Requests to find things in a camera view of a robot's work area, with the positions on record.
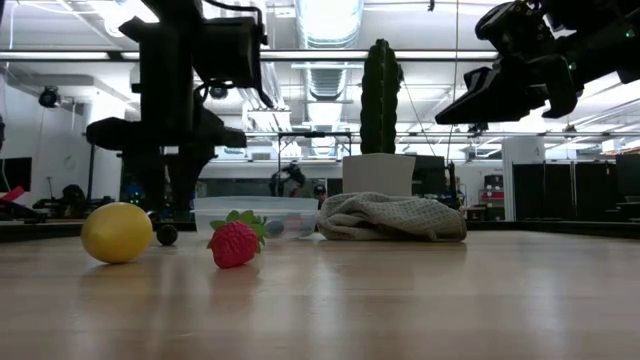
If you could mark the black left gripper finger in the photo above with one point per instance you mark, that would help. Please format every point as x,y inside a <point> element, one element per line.
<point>187,170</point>
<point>152,170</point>

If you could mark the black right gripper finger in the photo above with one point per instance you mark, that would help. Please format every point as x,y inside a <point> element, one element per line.
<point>490,102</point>
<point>485,80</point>

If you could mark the dark blackberry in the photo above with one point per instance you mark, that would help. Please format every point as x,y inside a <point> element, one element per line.
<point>167,235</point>
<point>274,228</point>

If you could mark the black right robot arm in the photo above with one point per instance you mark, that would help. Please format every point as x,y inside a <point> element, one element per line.
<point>600,45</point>

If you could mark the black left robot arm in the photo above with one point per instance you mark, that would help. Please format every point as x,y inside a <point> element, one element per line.
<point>165,20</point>

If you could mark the clear plastic tupperware container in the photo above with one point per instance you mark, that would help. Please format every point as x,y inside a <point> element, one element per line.
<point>285,205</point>

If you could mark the yellow lemon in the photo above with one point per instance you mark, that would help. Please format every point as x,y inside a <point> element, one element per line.
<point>116,232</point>

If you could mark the white pillar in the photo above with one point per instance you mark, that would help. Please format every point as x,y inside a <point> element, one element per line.
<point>522,175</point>

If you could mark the red strawberry with green leaves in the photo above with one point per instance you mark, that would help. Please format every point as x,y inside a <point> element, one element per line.
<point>232,247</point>

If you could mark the black partition panels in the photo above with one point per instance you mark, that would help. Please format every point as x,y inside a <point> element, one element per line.
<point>565,190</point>

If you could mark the green cactus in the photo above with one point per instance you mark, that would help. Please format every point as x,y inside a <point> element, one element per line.
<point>380,100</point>

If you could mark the person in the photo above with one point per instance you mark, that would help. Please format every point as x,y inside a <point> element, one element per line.
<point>320,192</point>

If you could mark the black monitor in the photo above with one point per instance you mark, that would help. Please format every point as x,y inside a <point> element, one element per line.
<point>15,174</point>

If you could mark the grey waffle cloth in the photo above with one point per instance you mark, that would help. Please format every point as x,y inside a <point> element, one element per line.
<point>395,217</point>

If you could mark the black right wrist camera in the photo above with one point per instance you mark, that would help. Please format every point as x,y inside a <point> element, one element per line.
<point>510,30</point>

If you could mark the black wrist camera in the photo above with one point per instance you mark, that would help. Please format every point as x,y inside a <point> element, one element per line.
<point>510,30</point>
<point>225,52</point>

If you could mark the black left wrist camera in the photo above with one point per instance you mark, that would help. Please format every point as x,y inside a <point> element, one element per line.
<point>225,52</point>

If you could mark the round black ceiling camera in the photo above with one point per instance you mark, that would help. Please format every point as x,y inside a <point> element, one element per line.
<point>49,96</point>

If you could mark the black neighbour station frame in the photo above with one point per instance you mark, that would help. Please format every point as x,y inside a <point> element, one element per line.
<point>315,134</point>

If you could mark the silver ventilation duct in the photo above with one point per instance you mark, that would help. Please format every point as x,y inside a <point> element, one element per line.
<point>327,30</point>

